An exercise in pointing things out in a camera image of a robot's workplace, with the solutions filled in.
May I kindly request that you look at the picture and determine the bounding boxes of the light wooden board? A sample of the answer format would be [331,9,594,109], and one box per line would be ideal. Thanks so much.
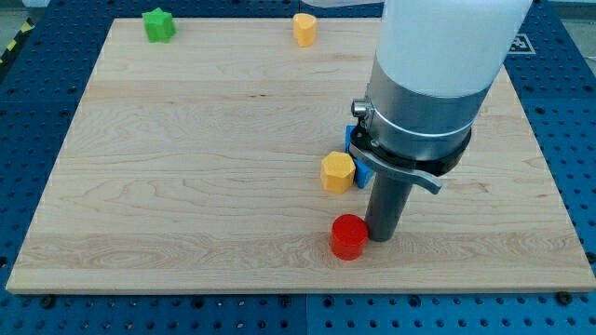
[7,19,595,295]

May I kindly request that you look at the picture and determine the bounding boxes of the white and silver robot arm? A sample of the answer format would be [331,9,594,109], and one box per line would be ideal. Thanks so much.
[348,0,532,242]

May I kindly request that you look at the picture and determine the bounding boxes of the blue triangle block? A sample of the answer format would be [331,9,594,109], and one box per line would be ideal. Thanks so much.
[345,125,374,189]

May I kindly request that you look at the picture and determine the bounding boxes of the red cylinder block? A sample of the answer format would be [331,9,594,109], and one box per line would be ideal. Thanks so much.
[330,214,368,261]

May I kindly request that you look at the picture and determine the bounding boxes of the yellow heart block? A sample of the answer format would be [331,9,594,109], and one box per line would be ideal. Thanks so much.
[292,13,318,47]

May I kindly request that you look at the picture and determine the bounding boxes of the yellow hexagon block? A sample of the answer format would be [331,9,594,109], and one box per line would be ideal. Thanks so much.
[320,151,356,194]

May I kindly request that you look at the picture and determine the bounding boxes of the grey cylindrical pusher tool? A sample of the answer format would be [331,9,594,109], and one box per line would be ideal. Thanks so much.
[349,144,442,242]

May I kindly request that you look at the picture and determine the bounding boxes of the green star block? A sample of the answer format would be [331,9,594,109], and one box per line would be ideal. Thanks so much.
[142,7,176,43]

